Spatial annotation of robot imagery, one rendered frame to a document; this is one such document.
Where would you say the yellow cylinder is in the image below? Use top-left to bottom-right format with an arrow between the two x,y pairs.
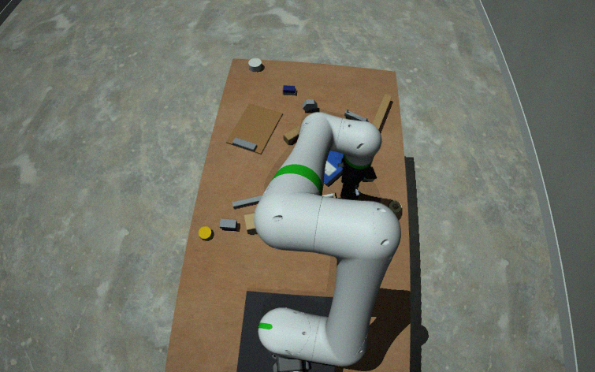
199,226 -> 212,240

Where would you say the white short cylinder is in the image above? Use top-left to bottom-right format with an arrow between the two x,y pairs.
248,58 -> 262,72

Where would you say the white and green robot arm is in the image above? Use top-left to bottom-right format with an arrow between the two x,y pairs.
254,112 -> 401,372

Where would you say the blue notebook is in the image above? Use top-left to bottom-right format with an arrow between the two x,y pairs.
324,151 -> 343,187

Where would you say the grey bar with peg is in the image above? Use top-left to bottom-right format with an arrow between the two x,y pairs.
344,109 -> 369,122

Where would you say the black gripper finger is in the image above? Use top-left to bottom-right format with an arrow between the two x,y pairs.
344,182 -> 361,200
340,174 -> 348,197

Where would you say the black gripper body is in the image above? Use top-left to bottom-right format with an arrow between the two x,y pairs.
343,170 -> 364,188

